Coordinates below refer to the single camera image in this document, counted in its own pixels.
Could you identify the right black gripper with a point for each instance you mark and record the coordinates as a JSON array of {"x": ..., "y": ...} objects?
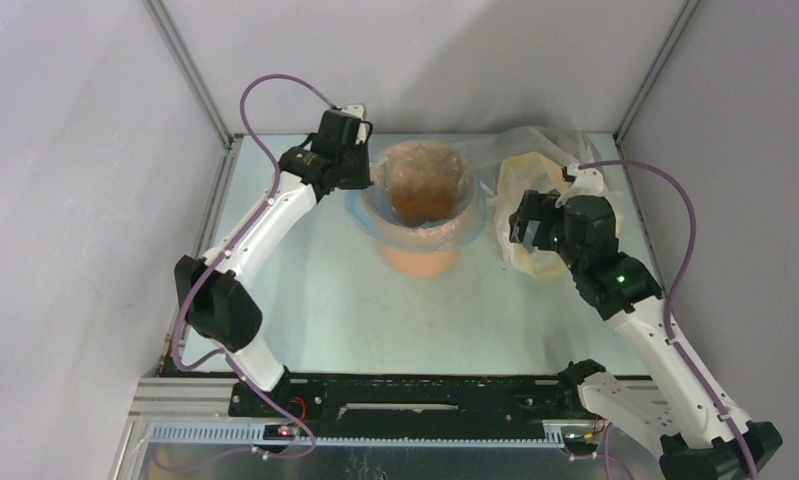
[{"x": 540, "y": 221}]

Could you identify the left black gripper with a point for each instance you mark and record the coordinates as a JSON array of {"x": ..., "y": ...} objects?
[{"x": 363, "y": 179}]

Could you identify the translucent yellowish plastic bag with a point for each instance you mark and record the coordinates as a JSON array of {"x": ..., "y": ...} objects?
[{"x": 524, "y": 158}]

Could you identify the blue plastic trash bag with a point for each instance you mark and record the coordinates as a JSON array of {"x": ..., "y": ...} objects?
[{"x": 425, "y": 198}]

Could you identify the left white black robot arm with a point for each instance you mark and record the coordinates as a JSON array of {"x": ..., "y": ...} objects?
[{"x": 213, "y": 289}]

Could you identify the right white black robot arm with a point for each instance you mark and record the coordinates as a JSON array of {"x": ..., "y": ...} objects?
[{"x": 664, "y": 358}]

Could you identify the orange plastic trash bin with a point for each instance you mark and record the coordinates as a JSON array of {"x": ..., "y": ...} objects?
[{"x": 418, "y": 265}]

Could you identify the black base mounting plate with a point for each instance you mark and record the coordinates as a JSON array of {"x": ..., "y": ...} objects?
[{"x": 420, "y": 407}]

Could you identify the small red-lit circuit board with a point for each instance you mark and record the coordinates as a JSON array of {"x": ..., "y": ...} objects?
[{"x": 281, "y": 432}]

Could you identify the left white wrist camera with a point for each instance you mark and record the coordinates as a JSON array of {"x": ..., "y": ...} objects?
[{"x": 362, "y": 128}]

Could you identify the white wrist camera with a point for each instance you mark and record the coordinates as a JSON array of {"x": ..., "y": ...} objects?
[
  {"x": 580, "y": 182},
  {"x": 362, "y": 128}
]

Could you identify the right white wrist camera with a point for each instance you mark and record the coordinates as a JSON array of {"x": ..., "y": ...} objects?
[{"x": 580, "y": 182}]

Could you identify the left aluminium corner post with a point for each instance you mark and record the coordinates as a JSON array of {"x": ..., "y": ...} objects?
[{"x": 173, "y": 39}]

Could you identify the aluminium corner post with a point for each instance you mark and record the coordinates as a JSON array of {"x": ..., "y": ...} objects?
[
  {"x": 173, "y": 39},
  {"x": 674, "y": 35}
]

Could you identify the right aluminium corner post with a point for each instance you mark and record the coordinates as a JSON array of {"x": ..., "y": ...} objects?
[{"x": 674, "y": 35}]

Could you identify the aluminium frame rail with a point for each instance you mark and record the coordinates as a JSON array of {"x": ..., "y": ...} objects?
[{"x": 183, "y": 408}]

